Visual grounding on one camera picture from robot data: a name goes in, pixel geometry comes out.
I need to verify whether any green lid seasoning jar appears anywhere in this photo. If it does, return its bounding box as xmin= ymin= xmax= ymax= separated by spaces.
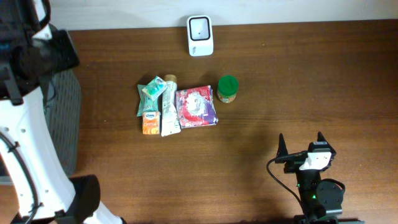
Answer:
xmin=217 ymin=75 xmax=239 ymax=103

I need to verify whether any red purple pad packet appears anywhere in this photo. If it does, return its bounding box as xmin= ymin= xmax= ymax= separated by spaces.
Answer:
xmin=176 ymin=85 xmax=218 ymax=129

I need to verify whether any white cream tube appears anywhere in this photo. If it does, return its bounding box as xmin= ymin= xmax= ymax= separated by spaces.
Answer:
xmin=161 ymin=74 xmax=181 ymax=137

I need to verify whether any orange Kleenex tissue pack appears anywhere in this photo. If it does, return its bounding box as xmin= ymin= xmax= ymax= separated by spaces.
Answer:
xmin=142 ymin=111 xmax=160 ymax=135

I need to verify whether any teal Kleenex tissue pack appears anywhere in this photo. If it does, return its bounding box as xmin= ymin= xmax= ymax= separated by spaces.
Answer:
xmin=142 ymin=76 xmax=167 ymax=101

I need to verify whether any teal wet wipes packet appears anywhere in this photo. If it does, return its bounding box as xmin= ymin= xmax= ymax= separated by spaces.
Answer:
xmin=137 ymin=85 xmax=159 ymax=116

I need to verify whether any grey plastic mesh basket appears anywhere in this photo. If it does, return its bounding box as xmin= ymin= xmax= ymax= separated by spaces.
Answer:
xmin=42 ymin=69 xmax=81 ymax=176

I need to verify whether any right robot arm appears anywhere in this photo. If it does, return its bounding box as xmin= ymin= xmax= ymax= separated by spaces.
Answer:
xmin=272 ymin=132 xmax=363 ymax=223

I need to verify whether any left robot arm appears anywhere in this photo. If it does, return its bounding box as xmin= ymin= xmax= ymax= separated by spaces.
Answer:
xmin=1 ymin=1 xmax=123 ymax=223

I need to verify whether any right camera cable black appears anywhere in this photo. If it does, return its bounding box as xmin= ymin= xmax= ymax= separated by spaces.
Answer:
xmin=266 ymin=152 xmax=308 ymax=223

